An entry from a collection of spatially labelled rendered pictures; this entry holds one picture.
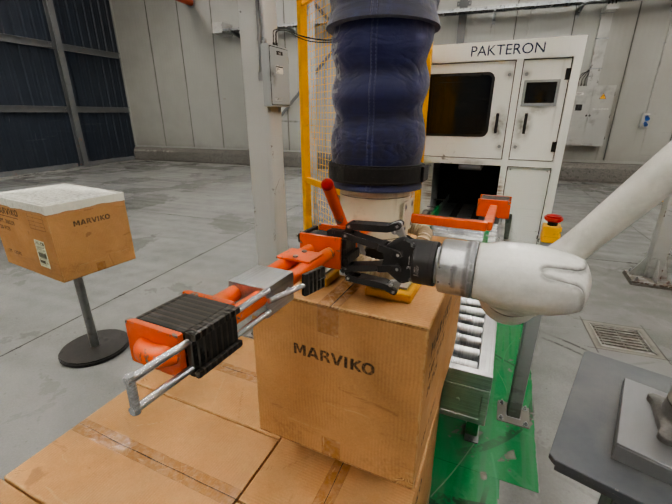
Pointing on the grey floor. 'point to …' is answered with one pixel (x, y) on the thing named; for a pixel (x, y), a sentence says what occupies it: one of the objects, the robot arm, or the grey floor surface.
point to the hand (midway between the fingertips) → (327, 247)
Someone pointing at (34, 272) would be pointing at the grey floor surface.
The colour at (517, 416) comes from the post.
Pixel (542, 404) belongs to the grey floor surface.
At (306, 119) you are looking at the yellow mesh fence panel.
